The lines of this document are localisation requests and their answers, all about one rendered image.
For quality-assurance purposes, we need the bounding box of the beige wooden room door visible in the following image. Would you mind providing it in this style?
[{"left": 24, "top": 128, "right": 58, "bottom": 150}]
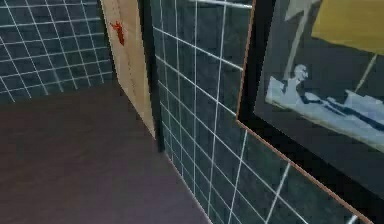
[{"left": 99, "top": 0, "right": 157, "bottom": 139}]

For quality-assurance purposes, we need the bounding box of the black framed wall picture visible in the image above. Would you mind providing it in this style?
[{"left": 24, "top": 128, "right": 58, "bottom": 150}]
[{"left": 235, "top": 0, "right": 384, "bottom": 224}]

